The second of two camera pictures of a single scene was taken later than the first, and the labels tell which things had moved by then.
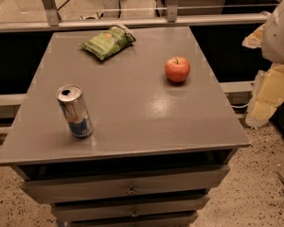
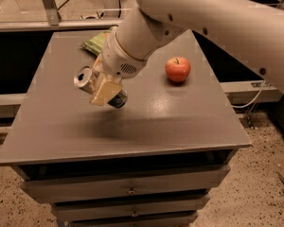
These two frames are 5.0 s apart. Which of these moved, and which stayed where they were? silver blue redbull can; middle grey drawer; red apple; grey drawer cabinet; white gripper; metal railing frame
Moved: silver blue redbull can; white gripper
Stayed: metal railing frame; middle grey drawer; grey drawer cabinet; red apple
